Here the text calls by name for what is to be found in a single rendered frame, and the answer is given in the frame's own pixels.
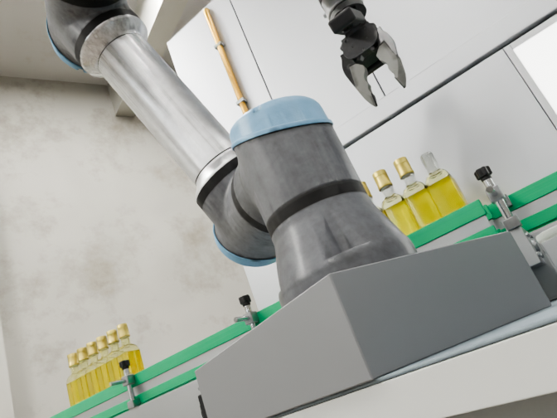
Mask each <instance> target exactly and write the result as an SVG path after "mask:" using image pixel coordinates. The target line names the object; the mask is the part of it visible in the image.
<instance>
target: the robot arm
mask: <svg viewBox="0 0 557 418"><path fill-rule="evenodd" d="M318 1H319V3H320V5H321V7H322V9H323V10H324V12H325V13H324V14H323V17H324V18H328V20H329V22H328V26H329V27H330V28H331V30H332V32H333V33H334V34H337V35H344V36H345V38H344V39H342V40H341V47H340V50H342V51H343V54H342V55H340V57H341V66H342V69H343V72H344V74H345V76H346V77H347V79H348V80H349V81H350V82H351V83H352V84H353V85H354V87H355V88H356V89H357V91H358V92H359V93H360V94H361V96H362V97H363V98H364V99H365V100H366V101H367V102H369V103H370V104H371V105H374V106H375V107H377V106H378V104H377V102H376V98H375V95H373V93H372V90H371V85H370V84H369V83H368V80H367V76H368V75H370V74H371V73H373V72H374V71H376V70H377V69H379V68H380V67H382V66H383V65H384V64H386V65H387V66H388V69H389V70H390V71H391V72H392V73H394V75H395V79H396V80H397V81H398V82H399V83H400V84H401V85H402V86H403V87H404V88H405V87H406V73H405V71H404V67H403V64H402V61H401V59H400V57H399V55H398V52H397V49H396V44H395V41H394V40H393V38H392V37H391V36H390V35H389V34H388V33H387V32H385V31H383V30H382V28H381V27H378V28H377V27H376V24H375V23H373V22H372V23H369V22H368V21H367V20H366V19H365V16H366V6H365V5H364V1H363V0H318ZM45 6H46V29H47V33H48V36H49V38H50V40H51V44H52V47H53V49H54V51H55V52H56V54H57V55H58V56H59V57H60V58H61V59H62V60H63V61H64V62H65V63H66V64H67V65H68V66H70V67H72V68H73V69H75V70H78V69H81V70H83V72H84V73H88V74H89V75H92V76H94V77H99V78H103V77H104V78H105V79H106V80H107V81H108V82H109V84H110V85H111V86H112V87H113V88H114V90H115V91H116V92H117V93H118V94H119V96H120V97H121V98H122V99H123V101H124V102H125V103H126V104H127V105H128V107H129V108H130V109H131V110H132V111H133V112H134V113H135V114H136V115H137V116H138V118H139V119H140V120H141V121H142V123H143V124H144V125H145V126H146V127H147V129H148V130H149V131H150V132H151V133H152V135H153V136H154V137H155V138H156V140H157V141H158V142H159V143H160V144H161V145H162V146H163V147H164V148H165V149H166V151H167V152H168V153H169V154H170V156H171V157H172V158H173V159H174V160H175V162H176V163H177V164H178V165H179V166H180V168H181V169H182V170H183V171H184V173H185V174H186V175H187V176H188V177H189V178H190V179H191V180H192V181H193V182H194V184H195V185H196V198H195V200H196V203H197V205H198V206H199V207H200V208H201V209H202V210H203V212H204V213H205V214H206V215H207V216H208V217H209V218H210V220H211V221H212V222H213V235H214V238H215V242H216V244H217V246H218V248H219V249H220V251H221V252H222V253H223V254H224V255H225V256H226V257H227V258H228V259H230V260H232V261H234V262H235V263H237V264H240V265H244V266H251V267H261V266H266V265H271V264H273V263H274V262H276V265H277V272H278V282H279V287H280V291H279V293H278V299H279V302H280V305H281V307H283V306H285V305H286V304H288V303H289V302H291V301H292V300H293V299H295V298H297V297H298V296H299V295H300V294H301V293H303V292H304V291H306V290H307V289H309V288H310V287H311V286H313V285H314V284H316V283H317V282H318V281H319V280H320V279H322V278H324V277H325V276H326V275H328V274H330V273H334V272H337V271H341V270H348V269H351V268H355V267H358V266H362V265H368V264H372V263H375V262H380V261H383V260H389V259H393V258H397V257H401V256H404V255H410V254H414V253H418V251H417V250H416V248H415V247H414V244H413V242H412V241H411V240H410V238H409V237H408V236H406V235H405V234H404V233H403V232H402V231H401V230H400V229H399V228H398V227H397V226H396V225H395V224H394V223H393V222H392V221H391V220H390V219H389V218H388V217H387V216H386V215H385V214H384V213H383V212H382V211H380V210H379V209H378V208H377V207H376V206H375V205H374V204H373V202H372V201H371V199H370V197H369V196H368V194H367V192H366V190H365V188H364V186H363V184H362V182H361V180H360V178H359V176H358V174H357V172H356V170H355V169H354V167H353V165H352V163H351V160H350V159H349V157H348V155H347V153H346V150H345V149H344V147H343V146H342V144H341V141H340V139H339V138H338V136H337V133H336V131H335V129H334V128H333V122H332V121H331V120H330V119H329V118H328V117H327V115H326V113H325V112H324V110H323V108H322V106H321V105H320V104H319V103H318V102H317V101H316V100H314V99H312V98H309V97H307V96H301V95H290V96H284V97H280V98H277V99H273V100H269V101H267V102H264V103H263V104H260V105H258V106H256V107H254V108H253V109H250V110H249V111H247V112H246V113H245V114H243V115H242V116H241V117H239V118H238V119H237V120H236V122H235V123H234V125H233V126H232V128H231V130H230V133H229V132H228V131H227V130H226V129H225V128H224V127H223V126H222V125H221V123H220V122H219V121H218V120H217V119H216V118H215V116H214V115H213V114H212V113H211V112H210V111H209V110H208V109H207V107H205V106H204V105H203V104H202V102H201V101H200V100H199V99H198V98H197V97H196V96H195V95H194V94H193V92H192V91H191V90H190V89H189V88H188V87H187V86H186V84H185V83H184V82H183V81H182V80H181V79H180V78H179V76H178V75H177V74H176V73H175V72H174V71H173V70H172V68H171V67H170V66H169V65H168V64H167V63H166V62H165V61H164V60H163V59H162V58H161V57H160V55H158V53H157V52H156V51H155V50H154V49H153V48H152V47H151V45H150V44H149V43H148V42H147V40H148V30H147V28H146V26H145V24H144V23H143V21H142V20H141V19H140V18H139V17H138V15H137V14H136V13H135V12H134V11H133V10H132V9H131V8H130V6H129V5H128V2H127V0H45Z"/></svg>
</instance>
